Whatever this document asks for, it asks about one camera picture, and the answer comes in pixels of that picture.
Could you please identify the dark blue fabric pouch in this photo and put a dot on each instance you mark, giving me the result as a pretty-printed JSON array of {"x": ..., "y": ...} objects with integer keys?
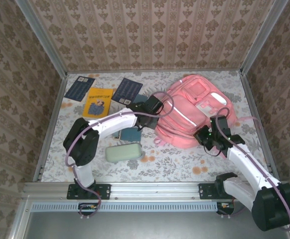
[{"x": 131, "y": 135}]

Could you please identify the small blue notebook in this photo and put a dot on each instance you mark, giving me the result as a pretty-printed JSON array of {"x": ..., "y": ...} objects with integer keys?
[{"x": 141, "y": 98}]

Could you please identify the pink school backpack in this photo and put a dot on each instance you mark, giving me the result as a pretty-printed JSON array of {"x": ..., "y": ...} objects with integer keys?
[{"x": 185, "y": 114}]

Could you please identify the pale green pencil case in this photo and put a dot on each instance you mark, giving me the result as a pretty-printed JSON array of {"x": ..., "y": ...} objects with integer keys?
[{"x": 122, "y": 153}]

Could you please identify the dark blue printed book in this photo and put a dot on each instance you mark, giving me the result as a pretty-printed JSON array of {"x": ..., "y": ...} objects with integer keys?
[
  {"x": 79, "y": 88},
  {"x": 126, "y": 90}
]

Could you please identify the yellow paperback book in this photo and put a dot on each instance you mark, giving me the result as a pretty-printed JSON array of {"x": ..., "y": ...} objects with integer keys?
[{"x": 97, "y": 104}]

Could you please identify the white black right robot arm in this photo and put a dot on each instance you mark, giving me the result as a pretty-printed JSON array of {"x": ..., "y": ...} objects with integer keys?
[{"x": 242, "y": 161}]

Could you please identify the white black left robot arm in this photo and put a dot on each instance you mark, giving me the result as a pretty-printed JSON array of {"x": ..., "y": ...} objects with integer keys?
[{"x": 120, "y": 119}]

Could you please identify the floral patterned table cover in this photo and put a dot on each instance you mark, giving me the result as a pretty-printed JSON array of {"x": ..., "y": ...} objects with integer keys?
[{"x": 175, "y": 164}]

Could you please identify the black connector box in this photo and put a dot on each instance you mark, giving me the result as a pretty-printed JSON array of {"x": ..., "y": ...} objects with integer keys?
[
  {"x": 226, "y": 207},
  {"x": 87, "y": 208}
]

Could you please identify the grey metal panel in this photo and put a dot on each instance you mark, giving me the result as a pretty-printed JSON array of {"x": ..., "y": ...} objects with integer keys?
[{"x": 147, "y": 226}]

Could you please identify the aluminium right table edge rail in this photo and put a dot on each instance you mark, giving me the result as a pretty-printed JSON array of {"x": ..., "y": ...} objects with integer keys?
[{"x": 255, "y": 114}]

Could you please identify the aluminium table edge rail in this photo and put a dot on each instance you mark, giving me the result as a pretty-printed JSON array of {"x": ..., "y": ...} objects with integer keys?
[
  {"x": 50, "y": 129},
  {"x": 255, "y": 114},
  {"x": 155, "y": 70}
]

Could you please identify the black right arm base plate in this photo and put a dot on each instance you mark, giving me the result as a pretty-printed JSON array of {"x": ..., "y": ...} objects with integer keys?
[{"x": 206, "y": 191}]

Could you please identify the aluminium rear table edge rail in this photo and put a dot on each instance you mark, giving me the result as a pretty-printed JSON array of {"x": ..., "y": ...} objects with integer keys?
[{"x": 155, "y": 70}]

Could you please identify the aluminium mounting rail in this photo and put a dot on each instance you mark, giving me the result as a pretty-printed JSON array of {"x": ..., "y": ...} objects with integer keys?
[{"x": 155, "y": 190}]

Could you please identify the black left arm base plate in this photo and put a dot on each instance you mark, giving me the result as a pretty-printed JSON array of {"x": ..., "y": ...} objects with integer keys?
[{"x": 105, "y": 191}]

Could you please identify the aluminium left table edge rail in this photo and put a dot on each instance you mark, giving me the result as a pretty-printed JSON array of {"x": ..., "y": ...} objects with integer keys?
[{"x": 50, "y": 129}]

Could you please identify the aluminium right frame post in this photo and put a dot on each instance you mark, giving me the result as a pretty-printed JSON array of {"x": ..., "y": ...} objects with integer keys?
[{"x": 264, "y": 35}]

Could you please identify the aluminium frame post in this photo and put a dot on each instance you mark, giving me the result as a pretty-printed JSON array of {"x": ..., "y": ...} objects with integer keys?
[
  {"x": 41, "y": 37},
  {"x": 264, "y": 35}
]

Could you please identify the aluminium left frame post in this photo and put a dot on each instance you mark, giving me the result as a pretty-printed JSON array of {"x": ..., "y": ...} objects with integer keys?
[{"x": 41, "y": 37}]

